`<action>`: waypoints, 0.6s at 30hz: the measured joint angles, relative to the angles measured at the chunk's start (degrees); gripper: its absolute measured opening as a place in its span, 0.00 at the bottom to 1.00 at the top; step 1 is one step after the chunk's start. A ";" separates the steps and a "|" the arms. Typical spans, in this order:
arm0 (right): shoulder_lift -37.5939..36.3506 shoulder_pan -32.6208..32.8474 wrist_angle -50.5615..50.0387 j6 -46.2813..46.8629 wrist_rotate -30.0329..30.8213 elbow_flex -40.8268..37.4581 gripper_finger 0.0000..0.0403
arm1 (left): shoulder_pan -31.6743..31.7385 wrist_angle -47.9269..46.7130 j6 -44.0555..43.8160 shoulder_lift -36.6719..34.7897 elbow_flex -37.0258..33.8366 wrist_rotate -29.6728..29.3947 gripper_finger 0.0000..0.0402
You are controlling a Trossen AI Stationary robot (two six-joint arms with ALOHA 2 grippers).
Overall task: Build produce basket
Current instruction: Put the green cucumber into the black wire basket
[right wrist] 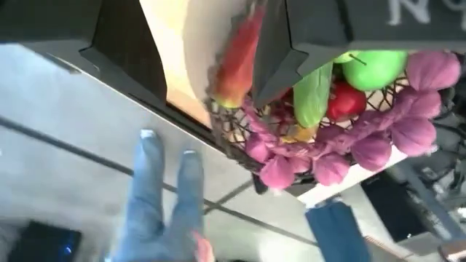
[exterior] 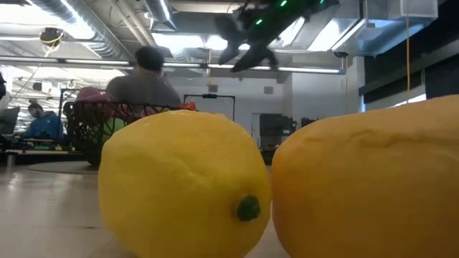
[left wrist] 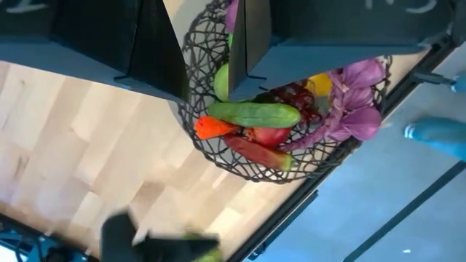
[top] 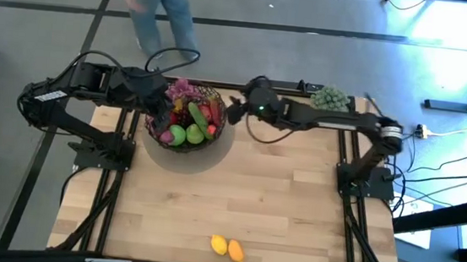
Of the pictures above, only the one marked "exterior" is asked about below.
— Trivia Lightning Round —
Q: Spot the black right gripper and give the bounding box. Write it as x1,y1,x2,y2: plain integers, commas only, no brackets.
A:
214,12,288,72

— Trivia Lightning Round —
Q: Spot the yellow lemon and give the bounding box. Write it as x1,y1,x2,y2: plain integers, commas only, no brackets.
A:
98,109,273,258

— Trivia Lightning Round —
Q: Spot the black wire basket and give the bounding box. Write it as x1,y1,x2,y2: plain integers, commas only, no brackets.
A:
63,100,198,168

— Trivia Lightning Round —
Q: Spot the black equipment rack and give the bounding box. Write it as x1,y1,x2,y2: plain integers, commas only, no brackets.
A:
259,113,298,148

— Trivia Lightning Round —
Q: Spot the person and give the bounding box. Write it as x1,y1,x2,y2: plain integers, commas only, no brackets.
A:
20,102,65,141
105,45,183,108

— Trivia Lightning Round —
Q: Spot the long white ceiling light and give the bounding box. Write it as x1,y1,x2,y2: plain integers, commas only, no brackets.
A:
0,55,347,75

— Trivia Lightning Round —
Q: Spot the orange lemon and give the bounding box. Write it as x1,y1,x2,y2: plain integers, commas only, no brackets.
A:
270,95,459,258

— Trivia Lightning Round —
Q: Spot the black yellow ceiling reel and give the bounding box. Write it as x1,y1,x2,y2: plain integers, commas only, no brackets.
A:
38,27,65,47

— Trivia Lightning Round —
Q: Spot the grey round mat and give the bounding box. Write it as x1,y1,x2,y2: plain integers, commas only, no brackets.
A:
27,160,101,175

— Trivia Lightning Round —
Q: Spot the dark monitor screen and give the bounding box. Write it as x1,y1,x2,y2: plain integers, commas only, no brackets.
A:
0,106,21,136

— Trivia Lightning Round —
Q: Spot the black station frame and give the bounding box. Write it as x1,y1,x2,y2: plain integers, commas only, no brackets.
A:
183,93,237,122

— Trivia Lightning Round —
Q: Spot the large silver air duct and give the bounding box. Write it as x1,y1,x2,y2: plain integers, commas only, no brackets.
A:
308,0,435,58

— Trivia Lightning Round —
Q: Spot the silver ventilation duct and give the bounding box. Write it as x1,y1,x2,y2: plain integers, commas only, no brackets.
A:
30,0,166,97

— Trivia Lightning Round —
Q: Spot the yellow hanging cord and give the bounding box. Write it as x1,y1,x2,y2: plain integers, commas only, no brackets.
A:
405,14,411,105

